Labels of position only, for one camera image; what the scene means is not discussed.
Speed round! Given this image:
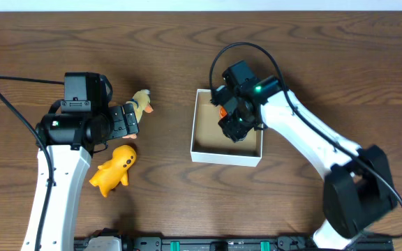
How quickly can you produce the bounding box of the orange round disc toy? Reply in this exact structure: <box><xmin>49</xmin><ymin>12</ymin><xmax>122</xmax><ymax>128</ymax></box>
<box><xmin>219</xmin><ymin>107</ymin><xmax>228</xmax><ymax>118</ymax></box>

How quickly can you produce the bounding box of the yellow plush duck toy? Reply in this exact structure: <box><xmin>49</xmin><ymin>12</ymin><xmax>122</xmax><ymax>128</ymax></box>
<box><xmin>126</xmin><ymin>89</ymin><xmax>154</xmax><ymax>123</ymax></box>

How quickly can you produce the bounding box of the orange rubber dog toy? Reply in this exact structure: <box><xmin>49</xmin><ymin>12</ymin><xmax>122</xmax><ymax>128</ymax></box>
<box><xmin>89</xmin><ymin>145</ymin><xmax>137</xmax><ymax>197</ymax></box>

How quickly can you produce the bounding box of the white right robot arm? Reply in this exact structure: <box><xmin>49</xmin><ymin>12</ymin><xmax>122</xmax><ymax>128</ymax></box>
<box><xmin>211</xmin><ymin>75</ymin><xmax>400</xmax><ymax>250</ymax></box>

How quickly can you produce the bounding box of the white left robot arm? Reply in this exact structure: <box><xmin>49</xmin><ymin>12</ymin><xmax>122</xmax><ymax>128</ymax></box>
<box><xmin>22</xmin><ymin>98</ymin><xmax>139</xmax><ymax>250</ymax></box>

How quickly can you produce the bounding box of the white cardboard box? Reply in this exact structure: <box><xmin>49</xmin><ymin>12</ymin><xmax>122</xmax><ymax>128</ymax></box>
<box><xmin>191</xmin><ymin>89</ymin><xmax>263</xmax><ymax>167</ymax></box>

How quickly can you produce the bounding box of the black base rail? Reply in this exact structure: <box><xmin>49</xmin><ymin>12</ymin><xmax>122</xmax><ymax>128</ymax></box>
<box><xmin>73</xmin><ymin>228</ymin><xmax>394</xmax><ymax>251</ymax></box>

